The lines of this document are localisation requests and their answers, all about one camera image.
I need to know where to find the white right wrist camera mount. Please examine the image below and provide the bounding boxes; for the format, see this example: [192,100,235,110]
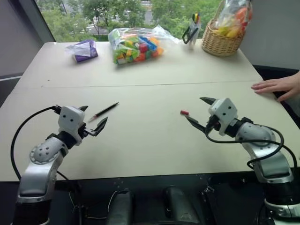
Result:
[208,97,239,137]

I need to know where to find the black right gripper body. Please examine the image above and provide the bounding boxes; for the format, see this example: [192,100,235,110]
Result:
[206,114,222,135]

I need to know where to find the dark rounded shape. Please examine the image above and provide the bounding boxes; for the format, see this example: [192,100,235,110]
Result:
[105,189,135,225]
[163,186,207,225]

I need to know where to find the black scissors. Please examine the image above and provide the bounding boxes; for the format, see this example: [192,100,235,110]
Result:
[182,26,199,45]

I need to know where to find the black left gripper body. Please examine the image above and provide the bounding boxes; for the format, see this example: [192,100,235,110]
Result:
[78,124,97,141]

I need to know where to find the clear bag of colourful blocks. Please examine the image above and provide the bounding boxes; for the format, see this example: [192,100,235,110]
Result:
[107,24,181,67]

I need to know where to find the purple tissue pack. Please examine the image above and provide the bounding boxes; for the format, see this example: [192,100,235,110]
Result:
[65,39,99,63]

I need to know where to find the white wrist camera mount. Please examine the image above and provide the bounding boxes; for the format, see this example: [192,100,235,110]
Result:
[58,105,86,144]
[208,97,239,137]

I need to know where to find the black pen with red tip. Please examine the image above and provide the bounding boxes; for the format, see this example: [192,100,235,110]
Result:
[87,102,120,123]

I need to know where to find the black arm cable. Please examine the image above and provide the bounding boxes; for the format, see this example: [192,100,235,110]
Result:
[10,105,63,181]
[205,126,298,168]

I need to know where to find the person's bare hand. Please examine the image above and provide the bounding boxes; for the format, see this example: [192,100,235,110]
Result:
[251,71,300,102]

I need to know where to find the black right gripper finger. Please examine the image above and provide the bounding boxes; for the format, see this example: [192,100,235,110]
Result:
[185,115,210,139]
[199,96,218,105]

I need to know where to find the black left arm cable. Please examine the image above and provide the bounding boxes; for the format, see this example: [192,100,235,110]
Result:
[10,105,63,181]

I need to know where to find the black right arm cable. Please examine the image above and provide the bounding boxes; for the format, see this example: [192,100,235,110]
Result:
[205,126,298,168]

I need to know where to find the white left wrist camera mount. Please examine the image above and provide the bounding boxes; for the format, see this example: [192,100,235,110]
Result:
[58,105,86,144]

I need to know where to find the woven wicker basket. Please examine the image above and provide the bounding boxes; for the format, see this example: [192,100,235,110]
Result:
[201,19,246,57]

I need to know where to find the clear plastic pen holder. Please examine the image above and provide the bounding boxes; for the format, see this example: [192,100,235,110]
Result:
[187,18,202,51]

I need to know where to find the clear bag of colourful toys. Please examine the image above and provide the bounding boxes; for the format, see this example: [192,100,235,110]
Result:
[214,0,254,38]

